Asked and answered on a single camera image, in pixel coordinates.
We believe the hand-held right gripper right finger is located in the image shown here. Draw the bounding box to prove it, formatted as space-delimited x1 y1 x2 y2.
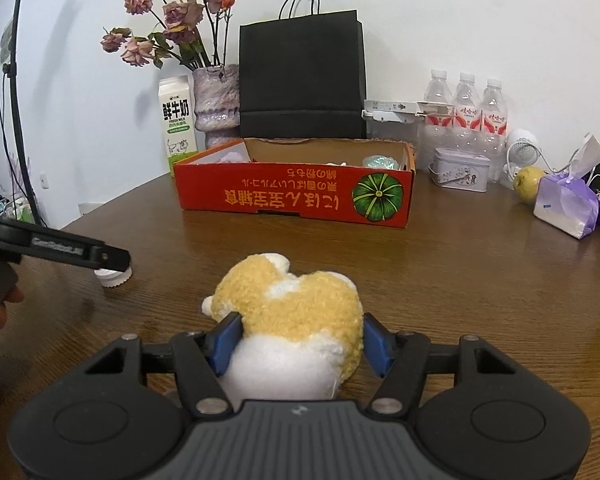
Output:
362 312 521 418

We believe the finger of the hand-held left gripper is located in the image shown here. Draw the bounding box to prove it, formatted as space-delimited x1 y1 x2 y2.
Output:
82 241 131 272

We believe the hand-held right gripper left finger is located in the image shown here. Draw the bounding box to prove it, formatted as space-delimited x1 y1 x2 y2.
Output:
82 311 245 418

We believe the white ribbed lid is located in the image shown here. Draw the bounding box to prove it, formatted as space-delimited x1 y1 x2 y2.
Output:
94 265 133 288

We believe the orange white hamster plush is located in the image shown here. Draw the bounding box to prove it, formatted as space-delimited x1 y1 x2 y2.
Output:
201 254 366 401

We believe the red cardboard box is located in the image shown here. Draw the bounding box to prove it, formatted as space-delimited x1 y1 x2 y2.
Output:
174 137 418 229

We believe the iridescent plastic wrapper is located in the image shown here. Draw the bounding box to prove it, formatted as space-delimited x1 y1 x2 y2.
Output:
362 155 401 171

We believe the white green milk carton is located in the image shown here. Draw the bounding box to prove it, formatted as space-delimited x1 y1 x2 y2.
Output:
158 75 199 177

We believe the black light stand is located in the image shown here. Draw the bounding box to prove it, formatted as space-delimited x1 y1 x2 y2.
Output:
0 0 48 228

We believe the silver printed tin box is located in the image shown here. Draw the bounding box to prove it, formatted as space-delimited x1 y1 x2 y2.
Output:
427 147 492 190

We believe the pink mottled vase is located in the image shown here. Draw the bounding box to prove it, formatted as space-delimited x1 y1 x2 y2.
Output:
191 64 242 150

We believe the yellow green apple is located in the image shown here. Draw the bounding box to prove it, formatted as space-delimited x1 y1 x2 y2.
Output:
512 166 548 204

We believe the purple tissue pack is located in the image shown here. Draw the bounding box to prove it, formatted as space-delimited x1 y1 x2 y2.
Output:
532 132 600 239

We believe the white flat carton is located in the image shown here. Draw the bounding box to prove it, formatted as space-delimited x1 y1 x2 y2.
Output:
362 99 456 123

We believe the small white desk fan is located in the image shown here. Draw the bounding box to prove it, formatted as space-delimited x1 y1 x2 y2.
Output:
502 129 541 183

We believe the dried rose bouquet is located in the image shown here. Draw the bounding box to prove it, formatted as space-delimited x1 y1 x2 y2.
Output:
100 0 237 71

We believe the clear water bottle red label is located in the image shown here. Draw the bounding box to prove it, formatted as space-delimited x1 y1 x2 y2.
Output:
481 78 511 161
452 72 483 158
424 70 455 158

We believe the black paper bag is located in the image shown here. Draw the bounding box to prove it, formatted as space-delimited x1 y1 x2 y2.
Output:
237 0 368 140

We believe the wire storage rack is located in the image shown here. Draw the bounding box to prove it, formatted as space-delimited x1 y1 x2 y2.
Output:
0 185 36 226

